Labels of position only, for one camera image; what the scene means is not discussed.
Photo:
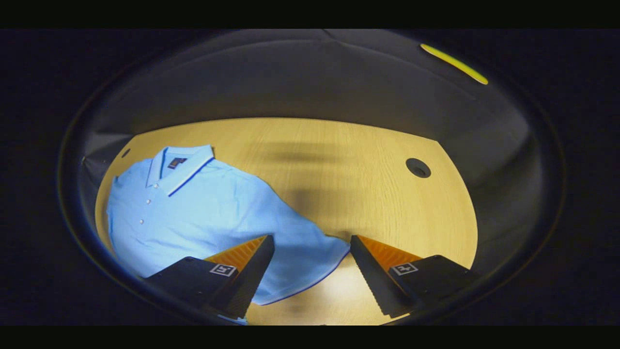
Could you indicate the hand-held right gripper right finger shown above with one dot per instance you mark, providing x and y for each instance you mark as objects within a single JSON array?
[{"x": 375, "y": 281}]

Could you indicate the light blue T-shirt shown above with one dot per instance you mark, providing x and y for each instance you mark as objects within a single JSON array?
[{"x": 203, "y": 218}]

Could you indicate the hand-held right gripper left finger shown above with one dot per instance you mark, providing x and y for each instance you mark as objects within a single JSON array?
[{"x": 249, "y": 278}]

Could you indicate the black backdrop cloth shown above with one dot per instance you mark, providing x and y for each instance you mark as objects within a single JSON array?
[{"x": 290, "y": 82}]

